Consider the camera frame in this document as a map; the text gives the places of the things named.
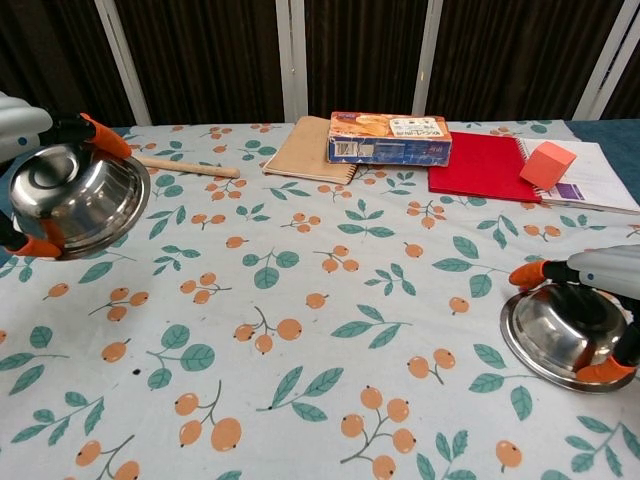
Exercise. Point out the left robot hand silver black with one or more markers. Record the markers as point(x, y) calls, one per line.
point(20, 125)

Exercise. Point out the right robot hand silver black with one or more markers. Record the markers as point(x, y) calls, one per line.
point(605, 272)

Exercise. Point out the steel bowl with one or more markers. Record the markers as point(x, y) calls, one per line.
point(560, 325)
point(85, 200)

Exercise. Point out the floral tablecloth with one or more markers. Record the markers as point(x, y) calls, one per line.
point(320, 310)

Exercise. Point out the white printed paper booklet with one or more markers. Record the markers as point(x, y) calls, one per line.
point(600, 180)

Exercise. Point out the orange cube block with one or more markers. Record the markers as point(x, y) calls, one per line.
point(545, 165)

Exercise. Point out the teal table cover cloth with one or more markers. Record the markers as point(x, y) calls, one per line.
point(610, 131)

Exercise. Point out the red spiral notebook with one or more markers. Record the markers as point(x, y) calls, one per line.
point(475, 165)

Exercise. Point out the light wooden stick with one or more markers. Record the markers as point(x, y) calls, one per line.
point(190, 167)

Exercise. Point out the orange blue food box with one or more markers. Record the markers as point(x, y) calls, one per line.
point(390, 140)

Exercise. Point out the brown kraft spiral notebook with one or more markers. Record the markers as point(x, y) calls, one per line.
point(305, 150)

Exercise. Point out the white partition frame post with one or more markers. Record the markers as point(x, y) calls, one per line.
point(608, 60)
point(125, 62)
point(292, 60)
point(427, 60)

